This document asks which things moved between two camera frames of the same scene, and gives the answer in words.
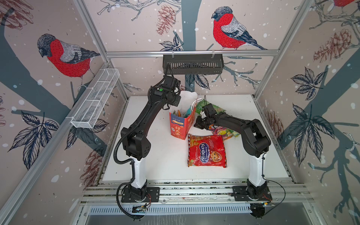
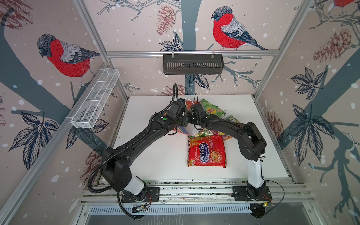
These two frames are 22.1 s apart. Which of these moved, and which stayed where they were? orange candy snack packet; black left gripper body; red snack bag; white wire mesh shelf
Moved: black left gripper body
Stayed: orange candy snack packet; white wire mesh shelf; red snack bag
